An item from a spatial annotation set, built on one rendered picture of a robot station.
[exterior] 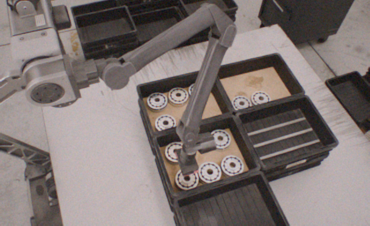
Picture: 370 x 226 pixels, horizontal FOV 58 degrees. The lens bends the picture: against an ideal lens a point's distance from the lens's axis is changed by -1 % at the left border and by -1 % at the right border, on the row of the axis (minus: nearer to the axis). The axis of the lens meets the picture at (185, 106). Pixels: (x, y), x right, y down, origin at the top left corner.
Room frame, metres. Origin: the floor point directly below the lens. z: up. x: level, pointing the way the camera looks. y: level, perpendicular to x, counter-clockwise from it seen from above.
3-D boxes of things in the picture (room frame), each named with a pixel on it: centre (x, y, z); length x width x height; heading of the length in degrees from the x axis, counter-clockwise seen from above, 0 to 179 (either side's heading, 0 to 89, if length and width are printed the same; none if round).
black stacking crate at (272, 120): (0.84, -0.47, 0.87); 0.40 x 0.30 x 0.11; 113
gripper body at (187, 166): (0.58, -0.02, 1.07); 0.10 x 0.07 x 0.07; 22
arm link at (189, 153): (0.58, -0.03, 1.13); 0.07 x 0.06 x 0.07; 115
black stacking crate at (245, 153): (0.68, -0.10, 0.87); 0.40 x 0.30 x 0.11; 113
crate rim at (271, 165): (0.84, -0.47, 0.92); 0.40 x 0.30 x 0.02; 113
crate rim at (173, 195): (0.68, -0.10, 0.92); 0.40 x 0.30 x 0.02; 113
